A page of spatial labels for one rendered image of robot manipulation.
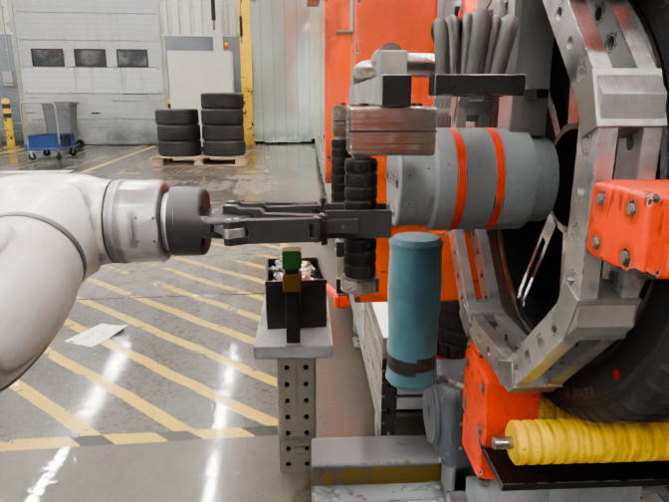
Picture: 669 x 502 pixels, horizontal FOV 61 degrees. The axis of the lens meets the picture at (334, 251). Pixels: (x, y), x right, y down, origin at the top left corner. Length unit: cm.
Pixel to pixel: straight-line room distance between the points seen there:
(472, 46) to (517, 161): 21
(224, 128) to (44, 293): 853
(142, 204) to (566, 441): 60
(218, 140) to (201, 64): 302
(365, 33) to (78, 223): 77
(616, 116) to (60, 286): 51
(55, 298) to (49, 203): 11
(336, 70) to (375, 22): 193
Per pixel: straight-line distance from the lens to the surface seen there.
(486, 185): 75
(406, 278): 92
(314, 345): 123
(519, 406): 89
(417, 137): 60
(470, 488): 124
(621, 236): 53
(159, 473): 168
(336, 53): 313
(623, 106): 58
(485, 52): 61
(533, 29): 81
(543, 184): 79
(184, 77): 1181
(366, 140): 59
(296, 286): 118
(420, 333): 95
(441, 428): 122
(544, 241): 95
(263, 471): 164
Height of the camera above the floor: 95
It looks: 15 degrees down
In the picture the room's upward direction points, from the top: straight up
